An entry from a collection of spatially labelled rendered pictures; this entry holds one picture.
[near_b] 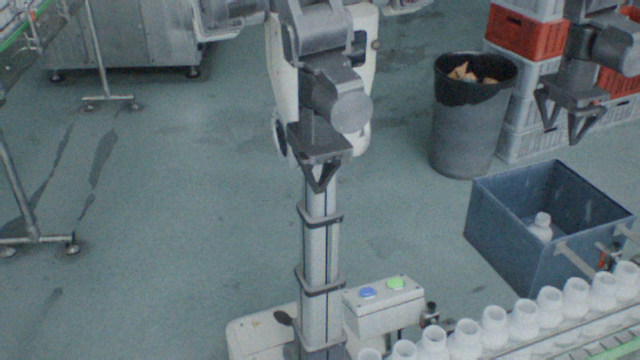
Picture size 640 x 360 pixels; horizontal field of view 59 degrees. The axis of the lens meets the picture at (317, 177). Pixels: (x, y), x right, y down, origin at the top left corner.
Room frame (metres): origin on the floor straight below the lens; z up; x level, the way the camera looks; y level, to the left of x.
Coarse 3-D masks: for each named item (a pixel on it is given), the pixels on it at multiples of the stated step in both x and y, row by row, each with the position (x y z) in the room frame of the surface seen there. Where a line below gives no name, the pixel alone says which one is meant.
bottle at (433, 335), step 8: (432, 328) 0.62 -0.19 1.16; (440, 328) 0.62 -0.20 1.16; (424, 336) 0.61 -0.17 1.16; (432, 336) 0.62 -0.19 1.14; (440, 336) 0.62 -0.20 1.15; (416, 344) 0.62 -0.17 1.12; (424, 344) 0.60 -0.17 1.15; (432, 344) 0.59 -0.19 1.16; (440, 344) 0.59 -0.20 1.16; (416, 352) 0.61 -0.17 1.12; (424, 352) 0.60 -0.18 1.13; (432, 352) 0.59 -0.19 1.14; (440, 352) 0.59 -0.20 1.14; (448, 352) 0.61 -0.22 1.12
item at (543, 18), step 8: (496, 0) 3.14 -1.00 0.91; (504, 0) 3.10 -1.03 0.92; (512, 0) 3.05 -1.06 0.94; (520, 0) 3.00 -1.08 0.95; (528, 0) 2.95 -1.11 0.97; (536, 0) 2.91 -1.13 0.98; (544, 0) 2.86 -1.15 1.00; (552, 0) 2.86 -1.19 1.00; (560, 0) 2.90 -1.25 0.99; (512, 8) 3.03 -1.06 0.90; (520, 8) 2.99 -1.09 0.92; (528, 8) 2.95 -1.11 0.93; (536, 8) 2.91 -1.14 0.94; (544, 8) 2.86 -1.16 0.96; (552, 8) 2.87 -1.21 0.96; (560, 8) 2.91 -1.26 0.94; (528, 16) 2.93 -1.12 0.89; (536, 16) 2.89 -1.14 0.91; (544, 16) 2.85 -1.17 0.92; (552, 16) 2.87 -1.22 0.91; (560, 16) 2.90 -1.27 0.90
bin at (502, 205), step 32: (544, 160) 1.45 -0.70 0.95; (480, 192) 1.32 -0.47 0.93; (512, 192) 1.41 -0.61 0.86; (544, 192) 1.46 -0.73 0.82; (576, 192) 1.37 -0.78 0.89; (480, 224) 1.29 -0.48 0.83; (512, 224) 1.18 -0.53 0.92; (576, 224) 1.34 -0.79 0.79; (608, 224) 1.15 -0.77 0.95; (512, 256) 1.15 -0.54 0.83; (544, 256) 1.08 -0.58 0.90; (576, 256) 1.05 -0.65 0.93; (512, 288) 1.13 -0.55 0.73
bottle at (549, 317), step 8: (544, 288) 0.71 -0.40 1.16; (552, 288) 0.71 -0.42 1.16; (544, 296) 0.71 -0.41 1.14; (552, 296) 0.71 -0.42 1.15; (560, 296) 0.69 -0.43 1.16; (536, 304) 0.70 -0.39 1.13; (544, 304) 0.69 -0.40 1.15; (552, 304) 0.68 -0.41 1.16; (560, 304) 0.69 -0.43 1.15; (544, 312) 0.68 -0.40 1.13; (552, 312) 0.68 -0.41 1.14; (560, 312) 0.69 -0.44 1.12; (536, 320) 0.68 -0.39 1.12; (544, 320) 0.67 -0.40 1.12; (552, 320) 0.67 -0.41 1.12; (560, 320) 0.68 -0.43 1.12; (544, 328) 0.67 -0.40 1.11; (552, 328) 0.67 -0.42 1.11; (536, 344) 0.67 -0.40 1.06; (544, 344) 0.67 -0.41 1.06; (552, 344) 0.68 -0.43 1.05; (536, 352) 0.67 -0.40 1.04; (544, 352) 0.67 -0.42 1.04
